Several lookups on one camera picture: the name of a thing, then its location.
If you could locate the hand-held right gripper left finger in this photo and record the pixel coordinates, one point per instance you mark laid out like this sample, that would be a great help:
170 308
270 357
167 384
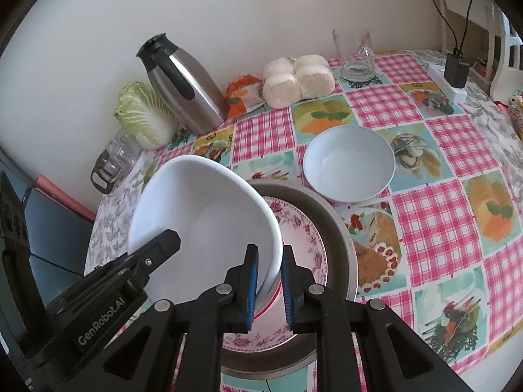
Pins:
251 290

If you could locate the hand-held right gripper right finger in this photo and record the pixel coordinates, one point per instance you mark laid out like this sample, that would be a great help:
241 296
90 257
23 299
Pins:
288 290

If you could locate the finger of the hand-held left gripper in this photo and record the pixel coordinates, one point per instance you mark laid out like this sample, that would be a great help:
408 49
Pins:
155 251

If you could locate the floral rimmed white plate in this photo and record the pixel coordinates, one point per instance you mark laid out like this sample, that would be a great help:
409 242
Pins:
302 249

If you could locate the plain white bowl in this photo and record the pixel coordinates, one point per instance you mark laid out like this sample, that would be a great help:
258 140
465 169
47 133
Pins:
196 220

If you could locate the large round metal plate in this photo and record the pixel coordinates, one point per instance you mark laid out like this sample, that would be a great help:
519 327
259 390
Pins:
339 253

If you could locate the dark panel with pink edge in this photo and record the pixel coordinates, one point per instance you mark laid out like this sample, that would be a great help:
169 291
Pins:
57 228

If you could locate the clear glass tumbler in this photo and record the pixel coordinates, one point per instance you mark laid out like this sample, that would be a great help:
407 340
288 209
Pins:
126 145

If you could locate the napa cabbage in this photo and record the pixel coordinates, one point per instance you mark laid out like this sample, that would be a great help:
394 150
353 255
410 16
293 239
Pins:
143 118

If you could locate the pale blue bowl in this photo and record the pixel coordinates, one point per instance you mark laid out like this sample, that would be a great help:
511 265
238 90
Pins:
347 163

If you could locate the stainless steel thermos jug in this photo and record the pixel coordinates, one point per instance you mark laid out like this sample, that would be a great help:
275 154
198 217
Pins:
196 98

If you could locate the pink checkered printed tablecloth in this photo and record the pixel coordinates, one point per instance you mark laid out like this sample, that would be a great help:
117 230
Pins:
433 220

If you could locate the orange snack packet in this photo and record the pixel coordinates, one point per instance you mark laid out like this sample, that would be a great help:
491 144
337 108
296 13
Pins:
241 94

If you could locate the pack of toilet rolls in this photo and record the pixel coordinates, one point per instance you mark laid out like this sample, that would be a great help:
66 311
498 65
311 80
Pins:
286 85

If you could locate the clear glass mug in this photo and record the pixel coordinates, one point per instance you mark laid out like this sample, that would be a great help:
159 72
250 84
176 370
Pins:
353 49

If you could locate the white power strip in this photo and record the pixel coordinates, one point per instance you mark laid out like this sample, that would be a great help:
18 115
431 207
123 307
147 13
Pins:
438 74

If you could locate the black power adapter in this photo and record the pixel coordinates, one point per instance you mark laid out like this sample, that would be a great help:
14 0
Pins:
455 69

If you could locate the colourful snack packet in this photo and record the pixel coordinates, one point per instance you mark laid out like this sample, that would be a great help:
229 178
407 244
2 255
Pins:
517 118

